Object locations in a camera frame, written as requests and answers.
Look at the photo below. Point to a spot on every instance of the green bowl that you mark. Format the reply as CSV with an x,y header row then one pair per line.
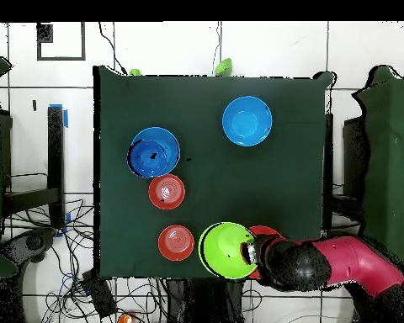
x,y
224,67
222,250

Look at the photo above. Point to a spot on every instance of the large orange bowl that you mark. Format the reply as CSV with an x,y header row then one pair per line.
x,y
264,231

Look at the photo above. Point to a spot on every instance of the orange bowl with ringed bottom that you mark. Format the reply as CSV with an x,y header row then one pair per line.
x,y
166,191

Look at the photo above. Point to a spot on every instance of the small dark blue bowl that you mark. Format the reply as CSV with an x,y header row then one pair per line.
x,y
146,158

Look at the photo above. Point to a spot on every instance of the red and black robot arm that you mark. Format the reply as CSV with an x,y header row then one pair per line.
x,y
350,259

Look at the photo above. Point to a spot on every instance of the small plain orange bowl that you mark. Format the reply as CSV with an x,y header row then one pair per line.
x,y
176,243

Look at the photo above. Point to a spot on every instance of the large blue bowl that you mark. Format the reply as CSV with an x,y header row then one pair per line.
x,y
171,144
247,121

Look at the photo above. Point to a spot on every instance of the small orange floor object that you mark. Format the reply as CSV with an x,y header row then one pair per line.
x,y
125,319

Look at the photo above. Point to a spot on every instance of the black power strip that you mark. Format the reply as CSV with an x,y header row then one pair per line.
x,y
99,296

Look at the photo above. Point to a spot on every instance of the green bowl on floor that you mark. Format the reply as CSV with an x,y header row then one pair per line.
x,y
224,67

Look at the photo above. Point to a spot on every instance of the small green floor object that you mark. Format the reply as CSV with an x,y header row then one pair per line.
x,y
135,72

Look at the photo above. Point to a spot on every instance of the black metal stand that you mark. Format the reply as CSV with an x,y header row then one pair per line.
x,y
55,151

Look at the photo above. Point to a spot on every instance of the black chair base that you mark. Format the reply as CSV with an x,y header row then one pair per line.
x,y
30,244

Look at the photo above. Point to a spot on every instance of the blue tape strip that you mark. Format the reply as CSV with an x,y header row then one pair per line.
x,y
65,117

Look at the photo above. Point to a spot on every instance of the dark square floor frame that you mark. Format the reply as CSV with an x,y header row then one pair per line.
x,y
83,43

